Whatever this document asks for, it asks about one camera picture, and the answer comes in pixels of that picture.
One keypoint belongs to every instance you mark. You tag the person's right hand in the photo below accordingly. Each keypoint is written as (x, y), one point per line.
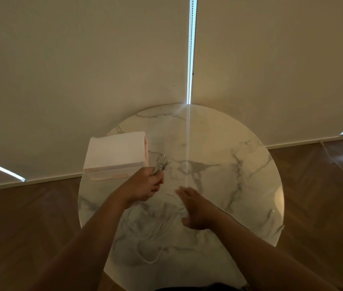
(198, 212)

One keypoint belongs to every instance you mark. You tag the person's left hand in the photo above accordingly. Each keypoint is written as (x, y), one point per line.
(141, 186)

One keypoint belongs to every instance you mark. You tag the white pink box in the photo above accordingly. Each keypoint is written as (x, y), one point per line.
(114, 148)

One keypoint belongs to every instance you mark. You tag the person's right forearm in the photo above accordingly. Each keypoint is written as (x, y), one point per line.
(265, 260)

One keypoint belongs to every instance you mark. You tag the person's left forearm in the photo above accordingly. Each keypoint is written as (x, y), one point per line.
(77, 248)

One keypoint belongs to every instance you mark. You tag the round marble table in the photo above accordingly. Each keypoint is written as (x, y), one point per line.
(220, 148)

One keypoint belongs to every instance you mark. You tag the black shorts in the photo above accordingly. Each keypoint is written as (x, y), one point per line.
(214, 287)

